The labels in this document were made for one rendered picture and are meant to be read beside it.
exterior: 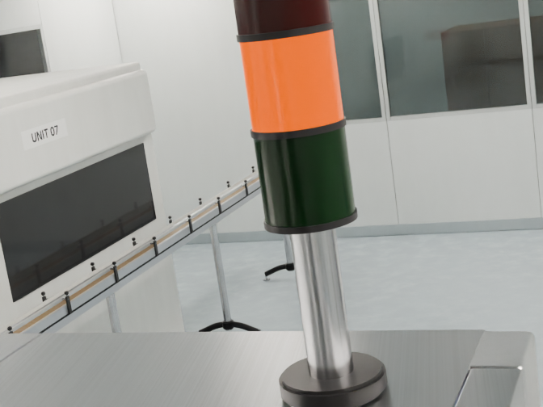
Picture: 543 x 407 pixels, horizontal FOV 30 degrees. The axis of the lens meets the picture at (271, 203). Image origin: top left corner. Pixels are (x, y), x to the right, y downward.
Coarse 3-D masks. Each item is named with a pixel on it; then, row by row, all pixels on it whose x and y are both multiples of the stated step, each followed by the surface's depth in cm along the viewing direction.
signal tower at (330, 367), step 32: (288, 32) 50; (320, 128) 51; (320, 224) 52; (320, 256) 54; (320, 288) 54; (320, 320) 54; (320, 352) 55; (352, 352) 59; (288, 384) 55; (320, 384) 55; (352, 384) 54; (384, 384) 55
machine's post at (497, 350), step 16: (496, 336) 61; (512, 336) 61; (528, 336) 61; (480, 352) 59; (496, 352) 59; (512, 352) 58; (528, 352) 59; (480, 368) 57; (496, 368) 57; (512, 368) 57; (528, 368) 58; (528, 384) 58; (528, 400) 57
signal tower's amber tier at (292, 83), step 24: (240, 48) 52; (264, 48) 50; (288, 48) 50; (312, 48) 50; (264, 72) 51; (288, 72) 50; (312, 72) 51; (336, 72) 52; (264, 96) 51; (288, 96) 51; (312, 96) 51; (336, 96) 52; (264, 120) 52; (288, 120) 51; (312, 120) 51; (336, 120) 52
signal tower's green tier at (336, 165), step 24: (264, 144) 52; (288, 144) 51; (312, 144) 51; (336, 144) 52; (264, 168) 52; (288, 168) 52; (312, 168) 51; (336, 168) 52; (264, 192) 53; (288, 192) 52; (312, 192) 52; (336, 192) 52; (288, 216) 52; (312, 216) 52; (336, 216) 52
